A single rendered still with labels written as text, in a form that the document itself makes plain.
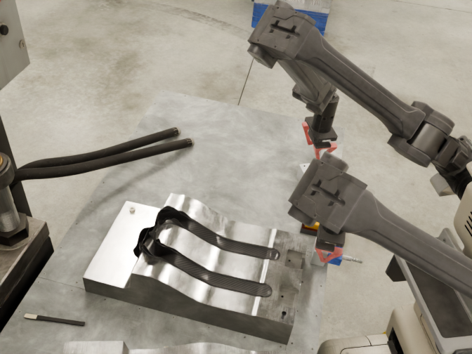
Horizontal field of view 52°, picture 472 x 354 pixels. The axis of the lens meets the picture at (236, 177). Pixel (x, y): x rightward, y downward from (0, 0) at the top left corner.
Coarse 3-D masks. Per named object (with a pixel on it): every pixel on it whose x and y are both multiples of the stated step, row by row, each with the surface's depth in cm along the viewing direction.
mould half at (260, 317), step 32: (128, 224) 125; (224, 224) 124; (96, 256) 117; (128, 256) 118; (192, 256) 114; (224, 256) 118; (96, 288) 115; (128, 288) 111; (160, 288) 108; (192, 288) 109; (224, 320) 110; (256, 320) 107; (288, 320) 106
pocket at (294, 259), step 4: (288, 252) 121; (292, 252) 120; (296, 252) 120; (300, 252) 120; (288, 256) 122; (292, 256) 122; (296, 256) 121; (300, 256) 121; (304, 256) 120; (288, 260) 121; (292, 260) 121; (296, 260) 121; (300, 260) 121; (288, 264) 120; (292, 264) 120; (296, 264) 120; (300, 264) 120; (296, 268) 119; (300, 268) 118
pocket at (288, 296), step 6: (282, 288) 113; (288, 288) 113; (294, 288) 112; (282, 294) 114; (288, 294) 114; (294, 294) 114; (282, 300) 112; (288, 300) 113; (294, 300) 111; (288, 306) 111; (294, 306) 110
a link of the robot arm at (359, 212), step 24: (312, 168) 70; (312, 192) 67; (336, 192) 63; (360, 192) 62; (312, 216) 65; (336, 216) 62; (360, 216) 62; (384, 216) 63; (384, 240) 63; (408, 240) 63; (432, 240) 64; (432, 264) 64; (456, 264) 64; (456, 288) 65
